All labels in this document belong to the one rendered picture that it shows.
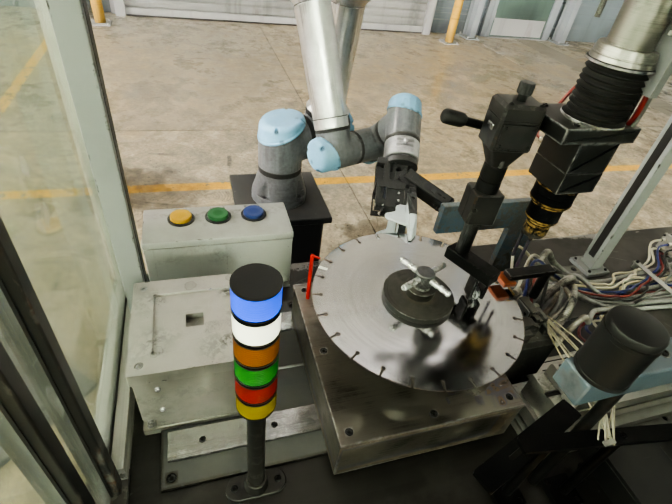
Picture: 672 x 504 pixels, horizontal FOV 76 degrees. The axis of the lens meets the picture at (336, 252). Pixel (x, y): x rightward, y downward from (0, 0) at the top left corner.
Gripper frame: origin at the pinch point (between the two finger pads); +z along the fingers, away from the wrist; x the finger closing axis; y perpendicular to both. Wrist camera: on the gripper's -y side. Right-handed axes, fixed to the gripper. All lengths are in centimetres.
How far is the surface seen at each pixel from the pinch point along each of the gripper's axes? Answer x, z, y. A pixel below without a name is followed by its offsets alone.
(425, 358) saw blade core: 21.8, 21.3, 0.6
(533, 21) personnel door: -445, -547, -269
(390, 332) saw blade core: 19.6, 18.1, 5.2
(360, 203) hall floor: -161, -79, -4
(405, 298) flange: 17.2, 12.4, 2.9
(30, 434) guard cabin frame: 43, 32, 37
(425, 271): 19.7, 8.5, 0.7
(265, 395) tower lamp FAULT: 33.8, 27.8, 20.3
